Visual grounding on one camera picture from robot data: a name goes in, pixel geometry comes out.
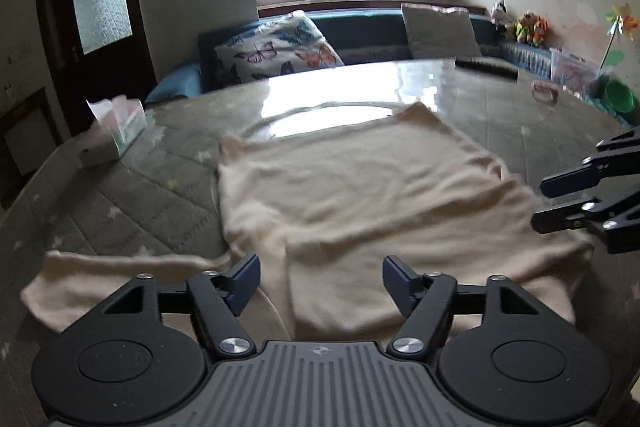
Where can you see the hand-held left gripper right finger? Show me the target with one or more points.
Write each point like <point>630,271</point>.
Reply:
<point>397,283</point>

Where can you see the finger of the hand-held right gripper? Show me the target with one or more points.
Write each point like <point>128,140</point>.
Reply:
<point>565,217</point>
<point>570,184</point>

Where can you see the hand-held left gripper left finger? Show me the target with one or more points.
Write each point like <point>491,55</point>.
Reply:
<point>245,283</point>

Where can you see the cream knit garment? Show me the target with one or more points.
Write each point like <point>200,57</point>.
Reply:
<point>350,207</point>

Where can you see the green plastic bowl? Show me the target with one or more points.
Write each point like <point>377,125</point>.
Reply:
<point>620,97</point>

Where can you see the clear plastic storage box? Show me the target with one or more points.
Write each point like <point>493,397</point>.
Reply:
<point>572,74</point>

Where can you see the black remote control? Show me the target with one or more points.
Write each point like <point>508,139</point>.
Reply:
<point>485,67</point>

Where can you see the orange plush toy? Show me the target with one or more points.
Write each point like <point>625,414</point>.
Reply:
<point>540,32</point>

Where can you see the colourful pinwheel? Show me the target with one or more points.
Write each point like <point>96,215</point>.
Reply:
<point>620,22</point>

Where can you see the black and white plush toy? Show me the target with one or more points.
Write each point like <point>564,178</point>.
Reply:
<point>500,14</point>

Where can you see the tissue box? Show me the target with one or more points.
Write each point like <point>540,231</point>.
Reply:
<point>112,142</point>

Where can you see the plain grey pillow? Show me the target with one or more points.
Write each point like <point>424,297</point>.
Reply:
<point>440,32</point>

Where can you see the butterfly print pillow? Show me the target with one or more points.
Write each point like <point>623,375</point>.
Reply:
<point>280,52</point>

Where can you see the frosted glass wooden door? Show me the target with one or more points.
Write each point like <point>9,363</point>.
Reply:
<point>115,72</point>

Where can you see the blue sofa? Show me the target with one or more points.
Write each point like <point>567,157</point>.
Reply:
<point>360,32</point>

